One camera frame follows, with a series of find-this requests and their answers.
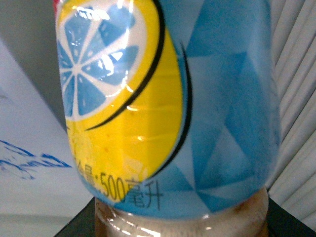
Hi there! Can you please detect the iced tea drink bottle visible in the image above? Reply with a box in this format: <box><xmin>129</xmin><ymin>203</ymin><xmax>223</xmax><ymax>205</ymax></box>
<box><xmin>53</xmin><ymin>0</ymin><xmax>280</xmax><ymax>237</ymax></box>

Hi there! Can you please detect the white pleated curtain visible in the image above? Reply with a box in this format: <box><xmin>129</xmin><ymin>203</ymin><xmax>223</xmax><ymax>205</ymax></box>
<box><xmin>268</xmin><ymin>0</ymin><xmax>316</xmax><ymax>230</ymax></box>

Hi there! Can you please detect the white chest freezer blue rim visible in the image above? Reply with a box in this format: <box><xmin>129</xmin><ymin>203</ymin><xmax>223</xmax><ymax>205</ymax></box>
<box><xmin>0</xmin><ymin>44</ymin><xmax>92</xmax><ymax>217</ymax></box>

